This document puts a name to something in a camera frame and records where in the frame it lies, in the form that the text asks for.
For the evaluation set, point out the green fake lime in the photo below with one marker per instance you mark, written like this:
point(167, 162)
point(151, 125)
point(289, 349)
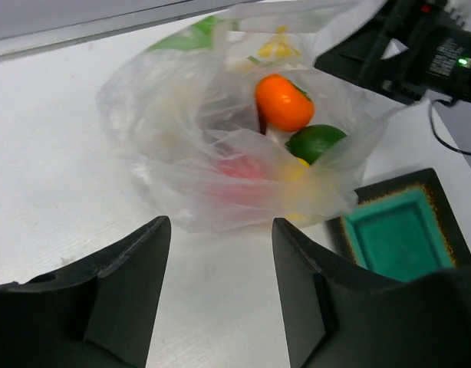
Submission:
point(311, 142)

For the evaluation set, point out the black teal square plate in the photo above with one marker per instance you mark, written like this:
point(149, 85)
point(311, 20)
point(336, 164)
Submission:
point(402, 228)

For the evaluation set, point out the aluminium table edge rail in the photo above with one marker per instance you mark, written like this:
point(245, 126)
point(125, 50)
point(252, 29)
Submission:
point(31, 27)

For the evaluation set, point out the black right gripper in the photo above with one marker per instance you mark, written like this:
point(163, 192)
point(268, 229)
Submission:
point(404, 50)

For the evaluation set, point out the red fake apple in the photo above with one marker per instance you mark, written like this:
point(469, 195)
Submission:
point(243, 181)

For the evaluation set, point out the translucent printed plastic bag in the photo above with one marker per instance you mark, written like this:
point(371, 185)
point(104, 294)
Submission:
point(186, 102)

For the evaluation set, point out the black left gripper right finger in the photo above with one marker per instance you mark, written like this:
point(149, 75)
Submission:
point(337, 314)

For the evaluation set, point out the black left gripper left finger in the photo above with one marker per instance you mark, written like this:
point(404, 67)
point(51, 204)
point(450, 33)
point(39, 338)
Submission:
point(98, 311)

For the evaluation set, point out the yellow fake pear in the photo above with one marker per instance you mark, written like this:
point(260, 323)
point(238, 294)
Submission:
point(296, 194)

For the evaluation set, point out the orange fake persimmon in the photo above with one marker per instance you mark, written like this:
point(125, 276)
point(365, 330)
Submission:
point(282, 105)

